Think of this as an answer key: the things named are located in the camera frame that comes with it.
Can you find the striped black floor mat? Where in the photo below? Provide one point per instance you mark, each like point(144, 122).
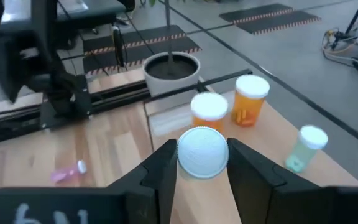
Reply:
point(269, 17)
point(135, 46)

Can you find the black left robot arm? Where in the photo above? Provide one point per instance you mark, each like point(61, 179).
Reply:
point(57, 87)

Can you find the wooden shelf black frame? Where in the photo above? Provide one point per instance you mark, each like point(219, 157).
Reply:
point(259, 140)

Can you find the black aluminium rail frame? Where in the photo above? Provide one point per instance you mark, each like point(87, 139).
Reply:
point(117, 96)

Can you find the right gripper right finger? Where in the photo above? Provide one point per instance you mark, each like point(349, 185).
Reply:
point(259, 193)

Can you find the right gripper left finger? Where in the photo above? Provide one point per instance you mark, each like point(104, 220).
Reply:
point(154, 186)

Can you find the orange medicine bottle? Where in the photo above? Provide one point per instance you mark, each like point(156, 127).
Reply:
point(209, 105)
point(247, 109)

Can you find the teal medicine bottle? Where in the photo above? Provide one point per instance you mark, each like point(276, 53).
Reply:
point(202, 152)
point(303, 152)

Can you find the small pink medicine bottle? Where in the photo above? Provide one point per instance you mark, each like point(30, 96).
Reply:
point(67, 172)

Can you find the white plant pot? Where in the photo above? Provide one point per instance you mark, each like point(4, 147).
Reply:
point(166, 87)

